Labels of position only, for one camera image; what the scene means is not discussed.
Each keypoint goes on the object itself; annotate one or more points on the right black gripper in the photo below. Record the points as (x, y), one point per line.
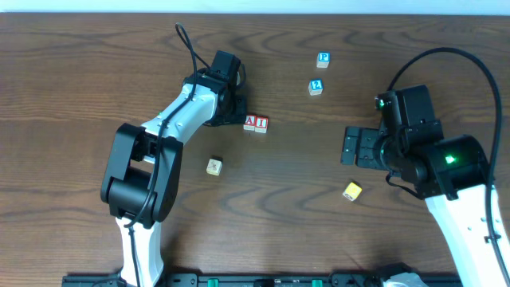
(359, 146)

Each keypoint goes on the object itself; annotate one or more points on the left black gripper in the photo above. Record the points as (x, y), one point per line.
(237, 110)

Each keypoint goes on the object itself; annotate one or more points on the red letter A block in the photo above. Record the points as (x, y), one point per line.
(250, 123)

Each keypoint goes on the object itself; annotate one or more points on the red letter I block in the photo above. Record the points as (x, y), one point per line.
(261, 125)

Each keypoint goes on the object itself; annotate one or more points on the blue number 2 block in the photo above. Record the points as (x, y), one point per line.
(315, 87)

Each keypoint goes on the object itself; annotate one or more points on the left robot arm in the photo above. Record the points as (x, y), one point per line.
(141, 180)

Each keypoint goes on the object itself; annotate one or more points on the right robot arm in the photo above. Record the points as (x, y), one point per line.
(450, 175)

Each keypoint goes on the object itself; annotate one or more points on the yellow wooden block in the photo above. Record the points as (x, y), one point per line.
(352, 191)

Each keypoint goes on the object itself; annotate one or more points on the wooden block with drawing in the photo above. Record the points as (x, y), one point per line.
(214, 167)

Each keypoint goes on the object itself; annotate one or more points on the blue letter P block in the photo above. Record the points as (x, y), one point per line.
(323, 60)

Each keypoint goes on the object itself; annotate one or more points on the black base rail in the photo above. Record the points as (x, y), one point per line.
(194, 280)

